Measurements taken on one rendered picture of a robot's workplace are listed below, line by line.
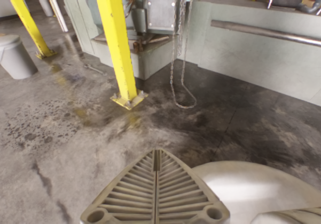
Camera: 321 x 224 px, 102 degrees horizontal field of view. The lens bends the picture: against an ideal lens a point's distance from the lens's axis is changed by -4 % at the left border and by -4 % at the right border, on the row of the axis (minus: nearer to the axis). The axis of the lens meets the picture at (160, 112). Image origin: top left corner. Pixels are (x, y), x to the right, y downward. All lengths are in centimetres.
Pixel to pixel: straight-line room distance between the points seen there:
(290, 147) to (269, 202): 68
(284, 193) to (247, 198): 10
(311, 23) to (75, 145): 176
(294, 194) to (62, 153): 106
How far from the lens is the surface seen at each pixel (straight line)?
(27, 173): 110
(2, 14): 674
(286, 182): 53
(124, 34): 97
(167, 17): 122
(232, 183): 46
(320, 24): 148
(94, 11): 150
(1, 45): 200
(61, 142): 110
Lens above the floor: 76
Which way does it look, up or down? 45 degrees down
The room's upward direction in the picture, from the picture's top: 1 degrees counter-clockwise
